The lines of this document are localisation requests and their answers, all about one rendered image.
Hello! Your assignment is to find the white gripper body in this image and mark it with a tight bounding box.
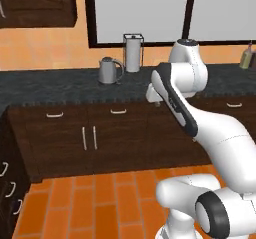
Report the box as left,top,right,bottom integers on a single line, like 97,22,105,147
145,82,167,107

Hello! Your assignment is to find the paper towel roll in holder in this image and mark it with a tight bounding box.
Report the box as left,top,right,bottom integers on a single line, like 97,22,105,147
122,33,145,74

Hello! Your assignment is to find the grey electric kettle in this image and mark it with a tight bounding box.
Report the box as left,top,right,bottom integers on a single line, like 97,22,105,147
97,56,125,85

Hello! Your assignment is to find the dark wood base cupboard run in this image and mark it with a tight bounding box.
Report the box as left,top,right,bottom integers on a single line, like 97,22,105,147
7,95,256,184

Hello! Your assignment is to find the black framed window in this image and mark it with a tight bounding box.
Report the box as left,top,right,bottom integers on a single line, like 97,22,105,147
83,0,256,49

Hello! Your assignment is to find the green glass bottle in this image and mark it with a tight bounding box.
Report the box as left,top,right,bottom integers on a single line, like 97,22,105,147
239,42,254,70

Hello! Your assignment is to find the dark wood drawer stack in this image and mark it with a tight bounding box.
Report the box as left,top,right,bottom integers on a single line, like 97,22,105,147
0,107,32,239

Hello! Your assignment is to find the silver drawer handle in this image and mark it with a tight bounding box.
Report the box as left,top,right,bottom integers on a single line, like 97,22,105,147
226,102,244,109
12,198,24,216
0,161,10,178
4,181,17,198
46,111,65,119
110,108,128,115

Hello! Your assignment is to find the silver cupboard door handle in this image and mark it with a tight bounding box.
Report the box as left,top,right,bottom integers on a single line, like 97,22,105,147
81,126,89,152
92,125,99,151

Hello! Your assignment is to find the dark wood wall cupboard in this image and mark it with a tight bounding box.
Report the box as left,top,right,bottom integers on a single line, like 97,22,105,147
0,0,78,29

